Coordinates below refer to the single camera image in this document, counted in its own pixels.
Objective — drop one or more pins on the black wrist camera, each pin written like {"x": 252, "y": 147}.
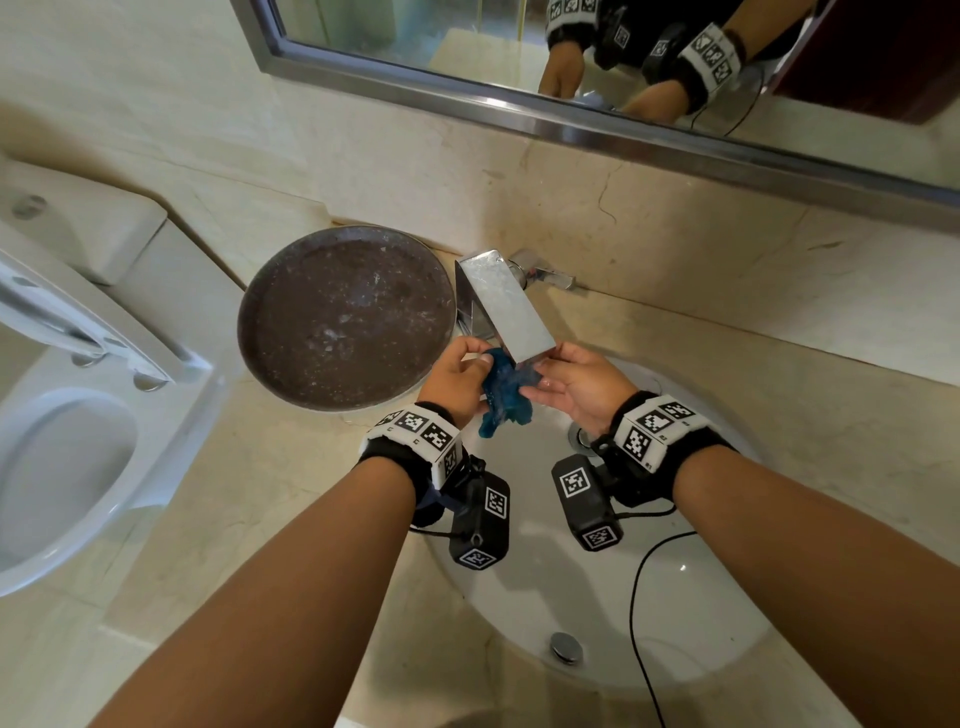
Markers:
{"x": 480, "y": 525}
{"x": 589, "y": 510}

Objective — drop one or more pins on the person's left forearm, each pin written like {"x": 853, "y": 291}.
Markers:
{"x": 270, "y": 607}

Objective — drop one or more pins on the chrome sink drain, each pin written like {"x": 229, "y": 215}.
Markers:
{"x": 579, "y": 439}

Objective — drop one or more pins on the white toilet tank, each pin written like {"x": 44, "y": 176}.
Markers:
{"x": 180, "y": 292}

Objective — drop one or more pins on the chrome flush button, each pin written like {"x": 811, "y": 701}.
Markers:
{"x": 28, "y": 206}

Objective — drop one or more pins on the person's left hand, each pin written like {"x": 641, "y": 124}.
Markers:
{"x": 454, "y": 382}

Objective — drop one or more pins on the chrome overflow cap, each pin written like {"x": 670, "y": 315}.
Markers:
{"x": 566, "y": 648}

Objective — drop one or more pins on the white ceramic sink basin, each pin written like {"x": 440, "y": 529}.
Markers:
{"x": 547, "y": 600}

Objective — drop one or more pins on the beige marble sink countertop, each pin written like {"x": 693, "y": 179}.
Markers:
{"x": 247, "y": 480}

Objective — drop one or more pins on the chrome faucet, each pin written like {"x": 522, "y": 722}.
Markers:
{"x": 502, "y": 307}

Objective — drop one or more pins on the left marker wristband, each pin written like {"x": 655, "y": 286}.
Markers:
{"x": 420, "y": 439}

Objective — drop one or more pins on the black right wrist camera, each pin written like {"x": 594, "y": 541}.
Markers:
{"x": 589, "y": 510}

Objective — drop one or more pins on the teal cleaning cloth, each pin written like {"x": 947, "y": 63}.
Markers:
{"x": 506, "y": 390}

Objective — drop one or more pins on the marker wristband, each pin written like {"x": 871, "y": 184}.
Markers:
{"x": 652, "y": 435}
{"x": 420, "y": 439}

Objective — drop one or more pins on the person's right forearm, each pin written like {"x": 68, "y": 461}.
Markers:
{"x": 825, "y": 585}

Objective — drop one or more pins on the round dark brown tray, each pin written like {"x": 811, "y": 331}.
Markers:
{"x": 345, "y": 322}

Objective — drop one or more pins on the person's right hand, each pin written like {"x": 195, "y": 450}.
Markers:
{"x": 592, "y": 390}

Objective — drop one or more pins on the white toilet bowl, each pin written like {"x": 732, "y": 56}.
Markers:
{"x": 67, "y": 487}

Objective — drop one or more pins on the white toilet seat lid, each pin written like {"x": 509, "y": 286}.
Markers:
{"x": 67, "y": 300}

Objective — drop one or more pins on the steel framed mirror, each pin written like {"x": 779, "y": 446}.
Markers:
{"x": 487, "y": 97}

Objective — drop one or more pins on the right marker wristband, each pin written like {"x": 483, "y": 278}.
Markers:
{"x": 652, "y": 435}

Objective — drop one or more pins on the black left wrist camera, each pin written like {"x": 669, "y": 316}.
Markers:
{"x": 480, "y": 525}

